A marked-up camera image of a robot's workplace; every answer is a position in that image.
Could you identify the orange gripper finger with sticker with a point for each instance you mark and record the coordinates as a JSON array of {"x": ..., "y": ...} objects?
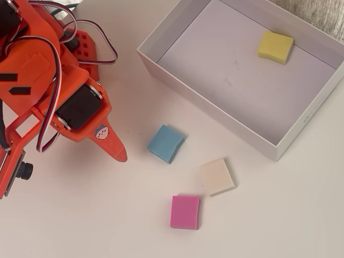
[{"x": 113, "y": 145}]

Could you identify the orange gripper body with servo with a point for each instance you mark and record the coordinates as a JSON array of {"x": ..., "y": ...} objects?
[{"x": 78, "y": 109}]

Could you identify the yellow foam cuboid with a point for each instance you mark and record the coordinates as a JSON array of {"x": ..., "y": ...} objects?
[{"x": 275, "y": 47}]

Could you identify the orange robot base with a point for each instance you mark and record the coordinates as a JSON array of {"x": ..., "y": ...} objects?
[{"x": 90, "y": 52}]

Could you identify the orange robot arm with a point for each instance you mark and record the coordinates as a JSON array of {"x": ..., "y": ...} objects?
[{"x": 32, "y": 53}]

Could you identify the blue foam cuboid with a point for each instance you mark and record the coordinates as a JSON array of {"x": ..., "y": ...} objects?
[{"x": 165, "y": 142}]

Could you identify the pink foam cuboid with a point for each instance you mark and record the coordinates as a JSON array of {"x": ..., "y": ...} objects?
[{"x": 185, "y": 212}]

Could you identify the cream foam cuboid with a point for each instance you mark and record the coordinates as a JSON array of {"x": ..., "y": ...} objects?
[{"x": 217, "y": 177}]

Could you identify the white cardboard box bin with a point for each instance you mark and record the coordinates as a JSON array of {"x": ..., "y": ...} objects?
[{"x": 228, "y": 80}]

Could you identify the wrist camera on orange mount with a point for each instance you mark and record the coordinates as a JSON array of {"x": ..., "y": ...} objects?
[{"x": 25, "y": 170}]

